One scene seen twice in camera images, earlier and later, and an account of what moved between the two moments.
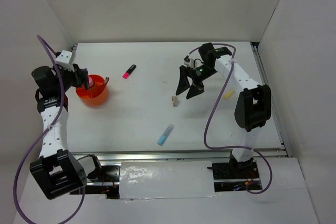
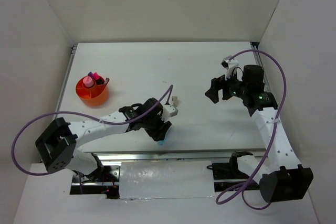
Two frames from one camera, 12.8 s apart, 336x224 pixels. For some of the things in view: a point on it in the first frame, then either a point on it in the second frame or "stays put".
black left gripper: [75, 75] → [159, 134]
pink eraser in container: [91, 82] stays put
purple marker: [84, 72] → [91, 74]
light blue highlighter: [166, 135] stays put
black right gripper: [196, 88] → [217, 84]
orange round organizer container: [95, 95] stays put
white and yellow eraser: [175, 100] stays put
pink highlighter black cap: [127, 74] → [99, 80]
